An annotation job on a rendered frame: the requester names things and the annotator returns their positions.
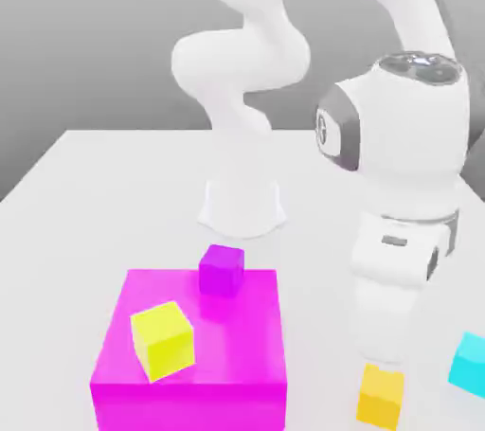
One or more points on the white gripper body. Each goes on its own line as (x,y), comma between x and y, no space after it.
(384,321)

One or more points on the small orange cube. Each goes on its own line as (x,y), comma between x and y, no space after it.
(379,400)

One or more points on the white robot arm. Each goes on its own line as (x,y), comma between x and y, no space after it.
(409,128)

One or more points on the small cyan cube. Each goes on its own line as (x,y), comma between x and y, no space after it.
(470,366)

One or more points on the small purple cube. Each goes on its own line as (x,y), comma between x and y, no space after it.
(221,272)

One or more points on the small yellow cube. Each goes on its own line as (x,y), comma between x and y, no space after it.
(163,340)

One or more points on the large magenta box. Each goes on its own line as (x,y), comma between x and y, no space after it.
(235,362)

